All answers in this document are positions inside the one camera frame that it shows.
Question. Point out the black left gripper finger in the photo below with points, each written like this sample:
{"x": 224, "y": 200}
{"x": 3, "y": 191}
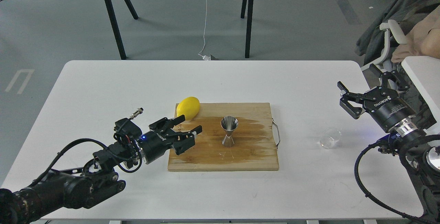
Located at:
{"x": 184, "y": 141}
{"x": 164, "y": 126}

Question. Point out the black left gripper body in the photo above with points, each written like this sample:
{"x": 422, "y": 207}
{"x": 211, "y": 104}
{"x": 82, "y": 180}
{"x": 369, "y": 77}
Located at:
{"x": 155, "y": 143}

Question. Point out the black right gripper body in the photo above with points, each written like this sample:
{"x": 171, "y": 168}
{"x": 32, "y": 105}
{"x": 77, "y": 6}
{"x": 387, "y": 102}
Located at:
{"x": 386, "y": 107}

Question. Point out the small clear glass cup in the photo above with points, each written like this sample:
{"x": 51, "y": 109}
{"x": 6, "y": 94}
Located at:
{"x": 330, "y": 137}

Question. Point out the steel double jigger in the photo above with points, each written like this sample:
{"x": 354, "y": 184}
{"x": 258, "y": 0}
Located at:
{"x": 229, "y": 124}

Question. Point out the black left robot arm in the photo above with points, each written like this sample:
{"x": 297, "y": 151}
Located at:
{"x": 97, "y": 180}

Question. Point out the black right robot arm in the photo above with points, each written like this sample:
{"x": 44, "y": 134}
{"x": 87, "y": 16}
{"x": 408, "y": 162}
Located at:
{"x": 404, "y": 139}

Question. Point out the white side table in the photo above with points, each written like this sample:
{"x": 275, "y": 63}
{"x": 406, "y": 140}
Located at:
{"x": 424, "y": 71}

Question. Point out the yellow lemon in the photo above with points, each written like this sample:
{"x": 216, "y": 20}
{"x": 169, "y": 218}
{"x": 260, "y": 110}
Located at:
{"x": 189, "y": 107}

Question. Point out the person in beige sweater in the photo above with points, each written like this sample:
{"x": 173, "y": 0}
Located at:
{"x": 423, "y": 39}

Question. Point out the wooden cutting board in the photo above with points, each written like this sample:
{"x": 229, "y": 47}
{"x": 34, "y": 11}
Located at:
{"x": 254, "y": 145}

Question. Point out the white office chair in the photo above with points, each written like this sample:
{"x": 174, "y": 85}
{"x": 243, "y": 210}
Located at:
{"x": 391, "y": 30}

